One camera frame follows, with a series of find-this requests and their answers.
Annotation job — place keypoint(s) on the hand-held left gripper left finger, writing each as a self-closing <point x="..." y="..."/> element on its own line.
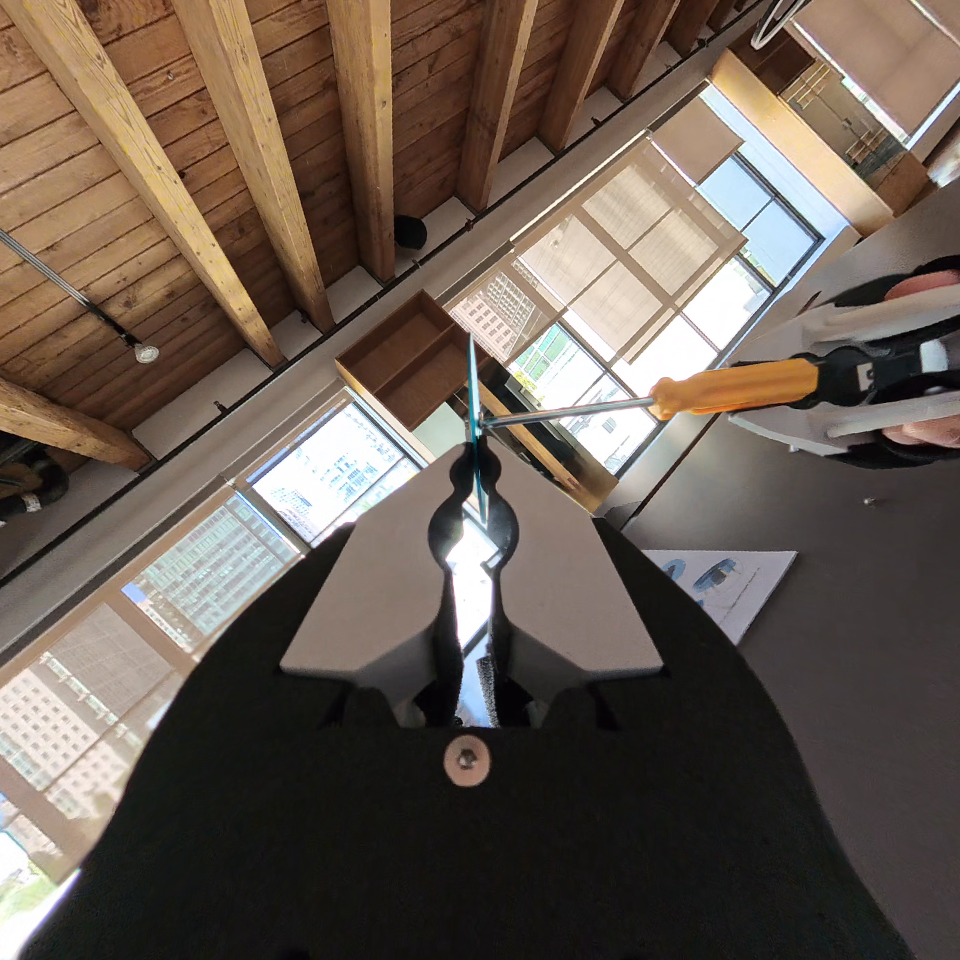
<point x="360" y="592"/>

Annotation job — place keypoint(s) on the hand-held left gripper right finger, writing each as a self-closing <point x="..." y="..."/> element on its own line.
<point x="577" y="592"/>

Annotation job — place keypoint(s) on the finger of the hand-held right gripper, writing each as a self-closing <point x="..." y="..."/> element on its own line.
<point x="795" y="431"/>
<point x="847" y="322"/>

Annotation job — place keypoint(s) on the blue round metal plate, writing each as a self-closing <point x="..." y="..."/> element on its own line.
<point x="474" y="375"/>

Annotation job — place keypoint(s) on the open assembly manual booklet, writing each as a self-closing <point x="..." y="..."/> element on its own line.
<point x="742" y="592"/>

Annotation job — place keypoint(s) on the beige roller blind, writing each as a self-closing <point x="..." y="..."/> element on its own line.
<point x="645" y="247"/>

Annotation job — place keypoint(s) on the wooden shelf unit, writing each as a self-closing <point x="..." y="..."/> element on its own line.
<point x="405" y="367"/>

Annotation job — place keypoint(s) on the ceiling track spotlight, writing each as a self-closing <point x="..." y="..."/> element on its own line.
<point x="146" y="352"/>

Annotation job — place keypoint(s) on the black bent pipe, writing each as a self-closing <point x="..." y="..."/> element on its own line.
<point x="34" y="487"/>

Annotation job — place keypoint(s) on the thick wooden cross beam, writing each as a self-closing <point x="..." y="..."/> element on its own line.
<point x="60" y="424"/>

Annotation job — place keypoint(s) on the black round ceiling fixture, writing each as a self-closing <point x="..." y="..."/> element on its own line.
<point x="410" y="232"/>

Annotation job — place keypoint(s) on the row of wooden ceiling joists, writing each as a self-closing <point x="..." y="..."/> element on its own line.
<point x="225" y="150"/>

